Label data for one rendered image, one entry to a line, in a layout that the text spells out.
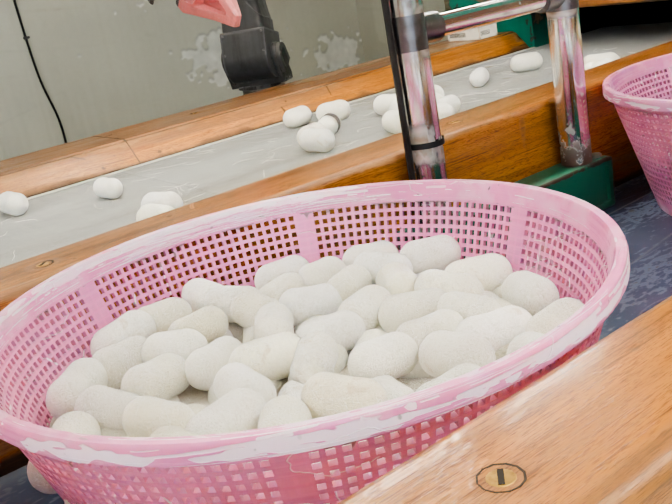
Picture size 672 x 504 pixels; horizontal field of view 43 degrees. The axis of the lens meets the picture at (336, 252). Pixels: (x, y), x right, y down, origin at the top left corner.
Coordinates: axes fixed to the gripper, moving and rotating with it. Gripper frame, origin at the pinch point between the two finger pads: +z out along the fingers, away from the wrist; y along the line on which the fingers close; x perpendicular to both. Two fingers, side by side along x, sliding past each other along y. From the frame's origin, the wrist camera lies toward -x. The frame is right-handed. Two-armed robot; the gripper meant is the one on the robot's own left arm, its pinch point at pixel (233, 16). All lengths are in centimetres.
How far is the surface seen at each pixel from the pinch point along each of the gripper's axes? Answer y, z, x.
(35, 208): -26.0, 11.6, 5.9
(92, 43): 58, -138, 123
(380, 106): 6.8, 16.6, -0.1
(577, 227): -18, 48, -28
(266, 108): 2.8, 5.2, 8.8
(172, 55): 83, -131, 128
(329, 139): -5.0, 22.1, -4.6
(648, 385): -29, 56, -35
